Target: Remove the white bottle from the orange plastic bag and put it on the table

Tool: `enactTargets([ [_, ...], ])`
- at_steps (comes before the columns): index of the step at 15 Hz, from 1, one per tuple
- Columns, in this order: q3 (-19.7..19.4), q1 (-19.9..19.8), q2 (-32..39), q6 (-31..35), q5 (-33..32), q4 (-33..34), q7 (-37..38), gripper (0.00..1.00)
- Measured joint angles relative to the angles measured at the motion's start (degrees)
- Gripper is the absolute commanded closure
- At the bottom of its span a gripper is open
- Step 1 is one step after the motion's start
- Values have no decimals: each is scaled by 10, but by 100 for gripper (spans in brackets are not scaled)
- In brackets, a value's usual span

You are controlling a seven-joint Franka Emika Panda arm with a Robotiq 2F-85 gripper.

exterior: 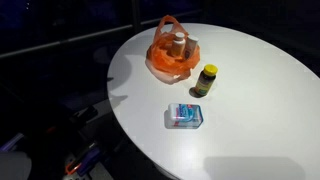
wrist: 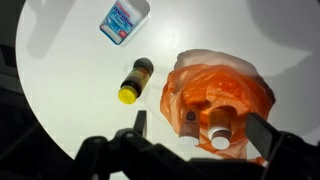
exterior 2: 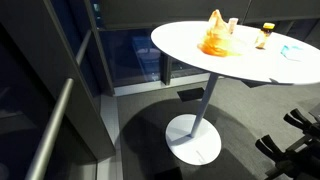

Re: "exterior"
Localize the white pill bottle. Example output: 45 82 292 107
184 34 200 61

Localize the orange plastic bag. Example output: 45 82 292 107
145 14 202 83

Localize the amber bottle yellow cap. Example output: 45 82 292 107
194 63 219 98

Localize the amber bottle white cap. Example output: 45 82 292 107
169 31 187 58

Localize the blue white wipes pack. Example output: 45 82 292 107
164 102 205 130

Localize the dark window mullion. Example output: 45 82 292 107
130 0 143 34

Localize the grey metal handrail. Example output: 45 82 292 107
0 9 203 60

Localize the grey rounded object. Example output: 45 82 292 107
0 151 33 180

